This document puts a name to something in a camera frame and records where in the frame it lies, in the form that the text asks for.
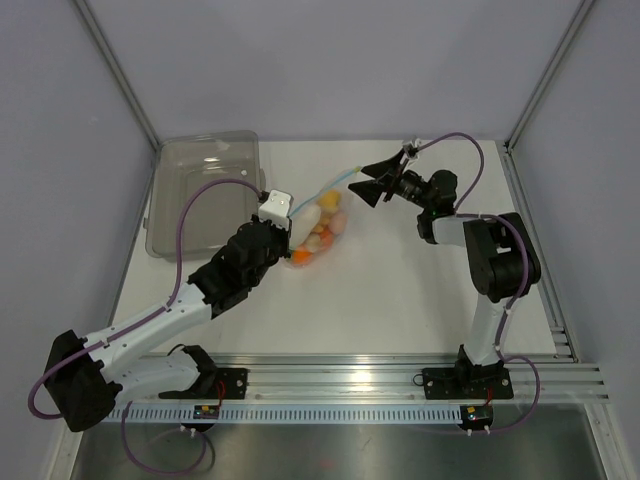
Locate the yellow fake fruit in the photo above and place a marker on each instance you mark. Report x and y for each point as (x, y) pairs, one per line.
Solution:
(329, 202)

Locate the frame post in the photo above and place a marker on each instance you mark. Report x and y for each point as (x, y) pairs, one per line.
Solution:
(550, 71)
(97, 34)

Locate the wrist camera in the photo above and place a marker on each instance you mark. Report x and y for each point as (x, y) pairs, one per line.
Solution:
(275, 207)
(412, 148)

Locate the clear plastic container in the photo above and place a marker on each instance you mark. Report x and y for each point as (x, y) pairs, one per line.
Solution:
(186, 164)

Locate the right controller board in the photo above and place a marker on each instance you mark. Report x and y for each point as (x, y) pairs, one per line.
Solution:
(478, 415)

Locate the left controller board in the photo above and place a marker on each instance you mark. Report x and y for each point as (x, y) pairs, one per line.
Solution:
(206, 412)

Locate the white slotted cable duct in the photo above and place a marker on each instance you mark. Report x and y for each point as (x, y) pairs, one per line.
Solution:
(292, 414)

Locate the orange fake fruit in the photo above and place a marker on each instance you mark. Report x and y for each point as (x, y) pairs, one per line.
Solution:
(301, 257)

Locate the controller board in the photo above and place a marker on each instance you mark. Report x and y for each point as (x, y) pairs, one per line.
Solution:
(206, 412)
(478, 415)

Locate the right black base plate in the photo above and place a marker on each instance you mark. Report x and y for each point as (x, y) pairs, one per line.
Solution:
(443, 383)

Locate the left frame post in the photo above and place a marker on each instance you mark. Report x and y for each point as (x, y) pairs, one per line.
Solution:
(97, 34)

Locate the aluminium mounting rail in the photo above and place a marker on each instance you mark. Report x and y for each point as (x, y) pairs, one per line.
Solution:
(389, 379)

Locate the white fake radish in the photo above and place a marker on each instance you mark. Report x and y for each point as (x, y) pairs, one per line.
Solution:
(303, 223)

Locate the zip top bag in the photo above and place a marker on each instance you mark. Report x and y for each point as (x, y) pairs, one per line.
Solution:
(321, 240)

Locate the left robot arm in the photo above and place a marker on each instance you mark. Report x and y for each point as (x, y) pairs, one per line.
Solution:
(87, 377)

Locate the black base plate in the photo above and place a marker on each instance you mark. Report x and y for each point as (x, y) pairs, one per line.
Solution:
(443, 383)
(228, 384)

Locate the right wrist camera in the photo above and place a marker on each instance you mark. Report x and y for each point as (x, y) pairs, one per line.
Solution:
(412, 148)

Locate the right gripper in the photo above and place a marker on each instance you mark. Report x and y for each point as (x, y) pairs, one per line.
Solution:
(392, 176)

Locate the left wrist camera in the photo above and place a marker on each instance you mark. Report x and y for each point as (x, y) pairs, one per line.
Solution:
(275, 207)

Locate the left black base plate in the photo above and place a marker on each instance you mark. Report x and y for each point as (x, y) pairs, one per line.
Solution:
(228, 384)

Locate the right frame post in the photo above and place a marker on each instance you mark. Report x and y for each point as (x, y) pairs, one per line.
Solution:
(550, 71)

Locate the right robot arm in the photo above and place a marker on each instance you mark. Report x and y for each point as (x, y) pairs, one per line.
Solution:
(503, 266)

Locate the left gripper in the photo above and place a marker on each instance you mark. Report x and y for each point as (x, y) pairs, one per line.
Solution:
(284, 235)

